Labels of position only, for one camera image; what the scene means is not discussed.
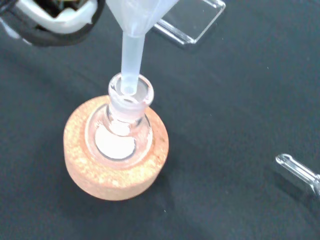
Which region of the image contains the black cloth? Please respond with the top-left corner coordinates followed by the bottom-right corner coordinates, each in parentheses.
top-left (0, 0), bottom-right (320, 240)

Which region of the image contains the cork ring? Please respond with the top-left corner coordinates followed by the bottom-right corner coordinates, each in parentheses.
top-left (63, 94), bottom-right (170, 202)

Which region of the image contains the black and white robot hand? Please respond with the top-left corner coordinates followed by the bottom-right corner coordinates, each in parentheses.
top-left (0, 0), bottom-right (106, 48)

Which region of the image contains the glass round-bottom flask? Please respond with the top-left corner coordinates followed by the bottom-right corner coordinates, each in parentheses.
top-left (84, 73), bottom-right (155, 161)

